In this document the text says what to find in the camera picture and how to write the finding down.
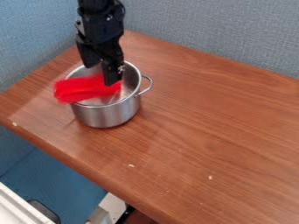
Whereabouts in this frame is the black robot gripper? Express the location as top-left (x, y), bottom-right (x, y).
top-left (75, 5), bottom-right (125, 86)

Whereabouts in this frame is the red rectangular block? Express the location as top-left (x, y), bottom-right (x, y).
top-left (53, 74), bottom-right (121, 103)

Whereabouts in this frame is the stainless steel pot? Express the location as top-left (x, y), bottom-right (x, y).
top-left (69, 61), bottom-right (153, 129)

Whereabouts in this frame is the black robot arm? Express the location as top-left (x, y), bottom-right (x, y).
top-left (75, 0), bottom-right (127, 86)

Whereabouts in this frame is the white appliance lower left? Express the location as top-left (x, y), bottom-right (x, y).
top-left (0, 182), bottom-right (55, 224)

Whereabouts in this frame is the black table leg frame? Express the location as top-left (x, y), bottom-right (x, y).
top-left (115, 206), bottom-right (136, 224)

